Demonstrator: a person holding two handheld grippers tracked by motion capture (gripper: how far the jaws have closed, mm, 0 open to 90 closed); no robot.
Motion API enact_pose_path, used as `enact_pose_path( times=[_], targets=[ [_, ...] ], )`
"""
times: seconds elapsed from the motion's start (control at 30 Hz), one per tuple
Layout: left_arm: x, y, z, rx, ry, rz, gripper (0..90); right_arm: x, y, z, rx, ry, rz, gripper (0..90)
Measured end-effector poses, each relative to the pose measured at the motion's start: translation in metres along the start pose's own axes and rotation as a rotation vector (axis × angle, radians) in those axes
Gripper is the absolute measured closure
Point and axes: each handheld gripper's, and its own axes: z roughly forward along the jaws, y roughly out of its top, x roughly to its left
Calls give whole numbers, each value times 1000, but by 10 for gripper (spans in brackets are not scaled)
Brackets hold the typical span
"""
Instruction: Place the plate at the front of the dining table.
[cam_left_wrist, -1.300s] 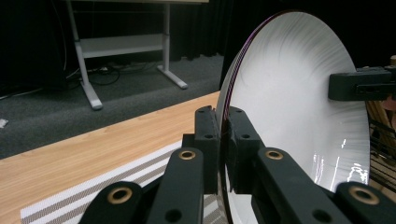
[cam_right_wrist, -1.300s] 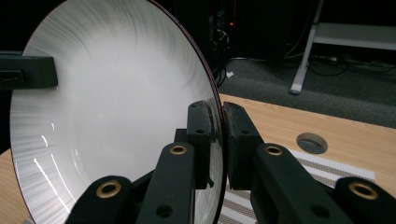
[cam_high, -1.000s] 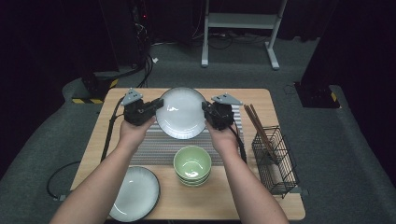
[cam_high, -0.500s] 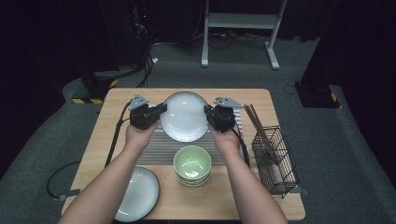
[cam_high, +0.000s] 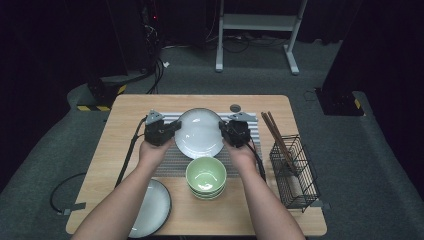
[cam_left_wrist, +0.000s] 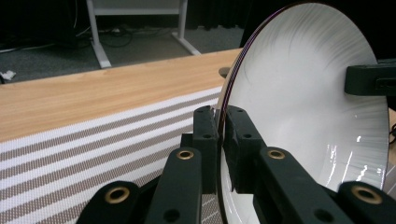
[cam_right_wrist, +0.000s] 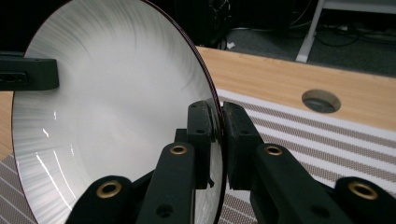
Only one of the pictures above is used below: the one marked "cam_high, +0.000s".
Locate black wire basket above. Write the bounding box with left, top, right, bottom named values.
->
left=269, top=134, right=322, bottom=214

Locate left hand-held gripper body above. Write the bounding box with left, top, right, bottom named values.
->
left=143, top=109, right=175, bottom=148

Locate hand-held gripper cable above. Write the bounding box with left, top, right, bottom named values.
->
left=49, top=115, right=149, bottom=215
left=247, top=140, right=268, bottom=183

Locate black floor cable bundle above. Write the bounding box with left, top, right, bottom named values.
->
left=144, top=56, right=166, bottom=95

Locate white-framed desk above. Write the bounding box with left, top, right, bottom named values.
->
left=214, top=0, right=309, bottom=76

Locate right hand-held gripper cable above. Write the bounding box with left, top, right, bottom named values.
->
left=247, top=140, right=268, bottom=183

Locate black stand base striped edge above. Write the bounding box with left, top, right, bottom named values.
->
left=76, top=77, right=128, bottom=113
left=314, top=87, right=365, bottom=117

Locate person's left hand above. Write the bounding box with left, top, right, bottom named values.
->
left=138, top=139, right=175, bottom=172

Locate left hand-held gripper cable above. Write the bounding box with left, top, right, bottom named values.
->
left=49, top=115, right=149, bottom=215

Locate striped woven placemat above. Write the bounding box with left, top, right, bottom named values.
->
left=151, top=112, right=265, bottom=179

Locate person's right hand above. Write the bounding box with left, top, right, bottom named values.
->
left=223, top=142, right=259, bottom=172

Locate brown wooden chopstick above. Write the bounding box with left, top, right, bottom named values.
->
left=266, top=111, right=300, bottom=176
left=260, top=112, right=298, bottom=177

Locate black computer tower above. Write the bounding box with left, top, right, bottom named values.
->
left=105, top=0, right=162, bottom=75

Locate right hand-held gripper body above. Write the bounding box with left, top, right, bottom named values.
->
left=226, top=112, right=258, bottom=149

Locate green ceramic bowl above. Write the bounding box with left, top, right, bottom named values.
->
left=189, top=191, right=224, bottom=202
left=187, top=185, right=227, bottom=198
left=185, top=155, right=228, bottom=194

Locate white plate with dark rim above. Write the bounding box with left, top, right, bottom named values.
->
left=173, top=107, right=228, bottom=160
left=128, top=178, right=173, bottom=239

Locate grey tape strip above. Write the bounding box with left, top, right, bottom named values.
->
left=61, top=202, right=87, bottom=216
left=309, top=199, right=332, bottom=212

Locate black curtain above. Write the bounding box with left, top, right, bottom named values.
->
left=0, top=0, right=128, bottom=194
left=321, top=0, right=424, bottom=194

